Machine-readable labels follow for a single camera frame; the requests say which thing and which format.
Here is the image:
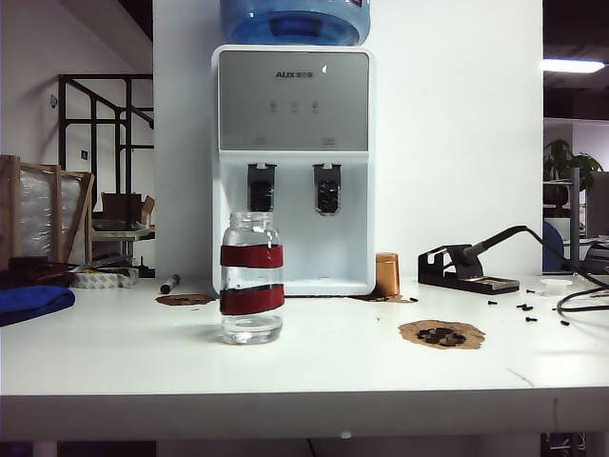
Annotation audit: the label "glass bottle with red belts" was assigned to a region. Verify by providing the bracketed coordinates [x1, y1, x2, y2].
[219, 210, 286, 347]

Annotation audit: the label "white water dispenser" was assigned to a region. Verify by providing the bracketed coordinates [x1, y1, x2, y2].
[210, 44, 377, 297]

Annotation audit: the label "blue water jug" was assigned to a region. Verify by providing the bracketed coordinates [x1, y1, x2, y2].
[219, 0, 372, 48]

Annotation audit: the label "copper cylindrical can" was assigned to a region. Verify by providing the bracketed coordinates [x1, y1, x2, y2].
[375, 252, 400, 297]

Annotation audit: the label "brown stain patch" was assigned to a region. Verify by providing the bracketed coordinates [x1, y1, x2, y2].
[154, 293, 215, 307]

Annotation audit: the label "brown patch with black bits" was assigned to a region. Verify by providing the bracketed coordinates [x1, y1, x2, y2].
[398, 319, 486, 351]

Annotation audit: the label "black soldering iron stand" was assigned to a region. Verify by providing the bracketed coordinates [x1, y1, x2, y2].
[417, 244, 521, 295]

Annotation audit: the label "cardboard box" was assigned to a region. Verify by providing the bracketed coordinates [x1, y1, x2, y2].
[99, 191, 156, 225]

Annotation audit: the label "black soldering iron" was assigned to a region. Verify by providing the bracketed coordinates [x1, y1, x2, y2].
[456, 225, 537, 264]

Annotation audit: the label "white tape roll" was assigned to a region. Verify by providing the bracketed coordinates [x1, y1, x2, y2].
[70, 268, 140, 289]

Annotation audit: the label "blue chair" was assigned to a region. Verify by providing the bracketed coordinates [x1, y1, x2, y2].
[541, 221, 565, 273]

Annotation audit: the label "black stair railing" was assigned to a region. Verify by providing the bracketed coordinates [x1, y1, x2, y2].
[58, 73, 155, 196]

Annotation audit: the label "green potted plant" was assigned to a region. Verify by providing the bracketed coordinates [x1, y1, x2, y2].
[543, 139, 604, 185]

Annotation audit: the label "grey metal pole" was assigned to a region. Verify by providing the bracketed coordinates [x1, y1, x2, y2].
[570, 167, 580, 273]

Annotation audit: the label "black flat case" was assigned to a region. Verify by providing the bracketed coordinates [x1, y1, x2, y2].
[8, 255, 51, 272]

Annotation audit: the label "blue cloth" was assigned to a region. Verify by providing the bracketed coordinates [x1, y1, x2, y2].
[0, 284, 77, 328]

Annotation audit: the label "wooden crate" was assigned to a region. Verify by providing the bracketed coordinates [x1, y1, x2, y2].
[0, 154, 95, 268]

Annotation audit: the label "grey monitor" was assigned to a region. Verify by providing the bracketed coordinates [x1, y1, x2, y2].
[584, 170, 609, 239]

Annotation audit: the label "ceiling light panel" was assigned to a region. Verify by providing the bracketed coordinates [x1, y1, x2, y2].
[541, 59, 605, 73]

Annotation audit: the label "red handled scissors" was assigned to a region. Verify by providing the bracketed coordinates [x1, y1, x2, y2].
[26, 256, 134, 286]

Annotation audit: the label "black soldering iron cable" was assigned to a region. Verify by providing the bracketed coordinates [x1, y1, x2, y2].
[525, 226, 609, 314]

